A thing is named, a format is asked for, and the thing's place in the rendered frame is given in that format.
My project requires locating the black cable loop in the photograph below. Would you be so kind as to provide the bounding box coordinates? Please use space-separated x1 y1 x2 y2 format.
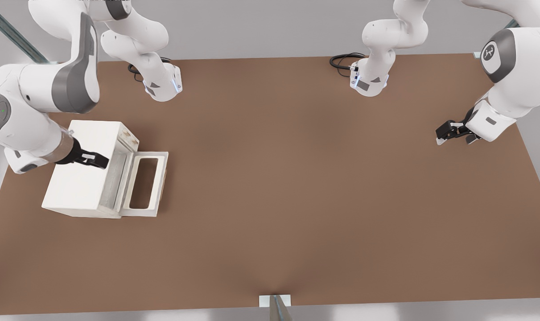
329 53 367 79
128 57 173 83

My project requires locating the white oven door with handle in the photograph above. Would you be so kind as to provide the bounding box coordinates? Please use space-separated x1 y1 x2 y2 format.
118 151 169 218

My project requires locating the white oven body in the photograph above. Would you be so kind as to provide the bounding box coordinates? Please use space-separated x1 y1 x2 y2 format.
41 119 140 219

